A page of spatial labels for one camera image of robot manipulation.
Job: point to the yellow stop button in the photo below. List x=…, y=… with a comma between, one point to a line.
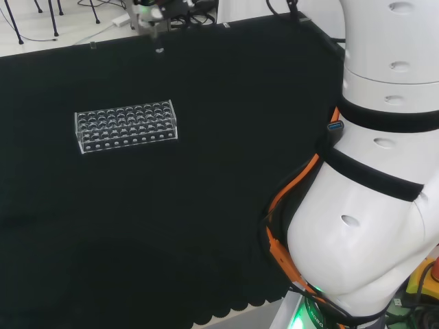
x=423, y=277

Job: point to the black tripod leg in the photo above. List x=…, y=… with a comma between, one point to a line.
x=15, y=24
x=94, y=12
x=53, y=18

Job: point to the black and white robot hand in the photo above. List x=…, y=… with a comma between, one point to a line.
x=161, y=10

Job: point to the clear acrylic test tube rack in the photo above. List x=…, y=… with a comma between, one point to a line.
x=127, y=128

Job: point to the clear glass test tube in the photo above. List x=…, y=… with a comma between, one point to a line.
x=159, y=46

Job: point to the white power strip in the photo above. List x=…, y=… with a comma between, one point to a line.
x=121, y=20

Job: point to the black bench cloth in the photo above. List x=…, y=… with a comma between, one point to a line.
x=171, y=205

